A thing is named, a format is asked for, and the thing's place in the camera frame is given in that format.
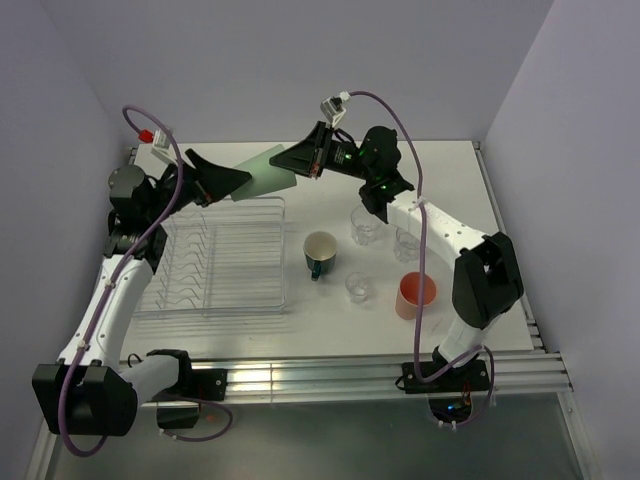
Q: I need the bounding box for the aluminium mounting rail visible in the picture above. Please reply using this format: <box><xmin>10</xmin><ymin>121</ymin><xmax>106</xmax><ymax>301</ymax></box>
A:
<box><xmin>193</xmin><ymin>349</ymin><xmax>573</xmax><ymax>405</ymax></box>

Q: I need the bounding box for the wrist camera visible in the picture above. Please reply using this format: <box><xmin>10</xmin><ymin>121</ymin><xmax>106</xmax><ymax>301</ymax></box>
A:
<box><xmin>138</xmin><ymin>129</ymin><xmax>175</xmax><ymax>165</ymax></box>
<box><xmin>320</xmin><ymin>91</ymin><xmax>351</xmax><ymax>128</ymax></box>

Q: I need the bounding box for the large clear glass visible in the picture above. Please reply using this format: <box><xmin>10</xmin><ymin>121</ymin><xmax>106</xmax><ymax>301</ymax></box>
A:
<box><xmin>350</xmin><ymin>206</ymin><xmax>383</xmax><ymax>246</ymax></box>
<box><xmin>393</xmin><ymin>228</ymin><xmax>420</xmax><ymax>263</ymax></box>

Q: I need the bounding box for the orange plastic cup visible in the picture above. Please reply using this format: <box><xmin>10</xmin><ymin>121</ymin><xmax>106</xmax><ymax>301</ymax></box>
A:
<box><xmin>395</xmin><ymin>272</ymin><xmax>437</xmax><ymax>320</ymax></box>

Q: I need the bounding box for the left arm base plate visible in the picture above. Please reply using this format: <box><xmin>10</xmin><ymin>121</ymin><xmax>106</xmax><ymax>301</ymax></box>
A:
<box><xmin>156</xmin><ymin>368</ymin><xmax>228</xmax><ymax>402</ymax></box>

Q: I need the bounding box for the small clear glass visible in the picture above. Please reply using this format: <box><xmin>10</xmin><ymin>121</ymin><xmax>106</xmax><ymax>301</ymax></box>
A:
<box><xmin>345</xmin><ymin>272</ymin><xmax>370</xmax><ymax>303</ymax></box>

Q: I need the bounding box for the dark green ceramic mug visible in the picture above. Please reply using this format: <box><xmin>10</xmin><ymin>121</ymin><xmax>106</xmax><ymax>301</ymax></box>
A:
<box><xmin>303</xmin><ymin>231</ymin><xmax>338</xmax><ymax>281</ymax></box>

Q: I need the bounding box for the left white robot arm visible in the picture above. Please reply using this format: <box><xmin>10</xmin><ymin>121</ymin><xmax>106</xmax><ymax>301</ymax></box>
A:
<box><xmin>32</xmin><ymin>150</ymin><xmax>252</xmax><ymax>437</ymax></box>

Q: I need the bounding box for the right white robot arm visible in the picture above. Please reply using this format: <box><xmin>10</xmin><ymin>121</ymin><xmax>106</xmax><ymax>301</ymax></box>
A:
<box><xmin>269</xmin><ymin>122</ymin><xmax>524</xmax><ymax>390</ymax></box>

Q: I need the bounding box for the light green plastic cup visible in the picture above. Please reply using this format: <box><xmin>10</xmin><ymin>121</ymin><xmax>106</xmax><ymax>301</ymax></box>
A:
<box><xmin>230</xmin><ymin>144</ymin><xmax>297</xmax><ymax>202</ymax></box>

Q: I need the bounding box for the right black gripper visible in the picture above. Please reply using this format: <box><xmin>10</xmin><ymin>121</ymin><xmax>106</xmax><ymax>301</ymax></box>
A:
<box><xmin>270</xmin><ymin>121</ymin><xmax>375</xmax><ymax>181</ymax></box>

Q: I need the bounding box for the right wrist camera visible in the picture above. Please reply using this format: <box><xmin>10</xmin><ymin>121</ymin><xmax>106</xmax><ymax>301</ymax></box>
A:
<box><xmin>320</xmin><ymin>91</ymin><xmax>351</xmax><ymax>128</ymax></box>

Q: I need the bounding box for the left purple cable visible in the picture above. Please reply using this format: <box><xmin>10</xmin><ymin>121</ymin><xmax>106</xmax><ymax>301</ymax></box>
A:
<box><xmin>59</xmin><ymin>104</ymin><xmax>184</xmax><ymax>457</ymax></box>

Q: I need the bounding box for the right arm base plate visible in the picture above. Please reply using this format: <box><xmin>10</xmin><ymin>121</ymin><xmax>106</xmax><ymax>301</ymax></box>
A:
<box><xmin>394</xmin><ymin>358</ymin><xmax>492</xmax><ymax>394</ymax></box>

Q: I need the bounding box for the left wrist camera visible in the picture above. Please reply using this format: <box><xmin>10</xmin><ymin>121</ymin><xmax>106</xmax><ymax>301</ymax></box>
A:
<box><xmin>138</xmin><ymin>129</ymin><xmax>175</xmax><ymax>165</ymax></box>

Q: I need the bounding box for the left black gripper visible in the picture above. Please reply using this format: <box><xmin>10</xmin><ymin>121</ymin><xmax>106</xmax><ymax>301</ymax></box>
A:
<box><xmin>145</xmin><ymin>149</ymin><xmax>250</xmax><ymax>224</ymax></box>

